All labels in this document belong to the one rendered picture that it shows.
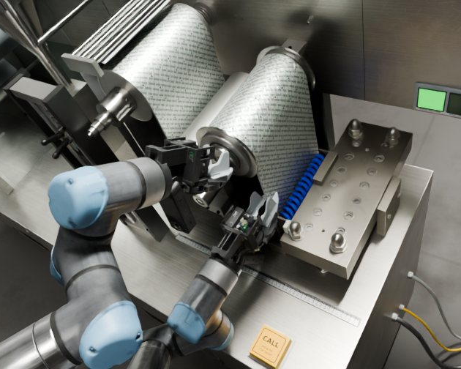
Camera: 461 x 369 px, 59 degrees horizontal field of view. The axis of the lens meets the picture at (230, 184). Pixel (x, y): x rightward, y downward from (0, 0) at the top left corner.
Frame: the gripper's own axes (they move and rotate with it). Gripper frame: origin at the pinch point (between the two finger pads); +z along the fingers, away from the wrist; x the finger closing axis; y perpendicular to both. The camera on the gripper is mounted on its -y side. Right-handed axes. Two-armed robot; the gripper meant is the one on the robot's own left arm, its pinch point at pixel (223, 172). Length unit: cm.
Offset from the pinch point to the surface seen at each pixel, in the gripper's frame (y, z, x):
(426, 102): 17.7, 32.3, -27.3
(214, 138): 6.2, -0.8, 2.5
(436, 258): -54, 130, -33
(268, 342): -36.9, 6.6, -13.5
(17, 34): 18, -1, 71
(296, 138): 5.7, 21.6, -4.2
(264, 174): -0.9, 9.2, -4.2
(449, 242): -47, 137, -36
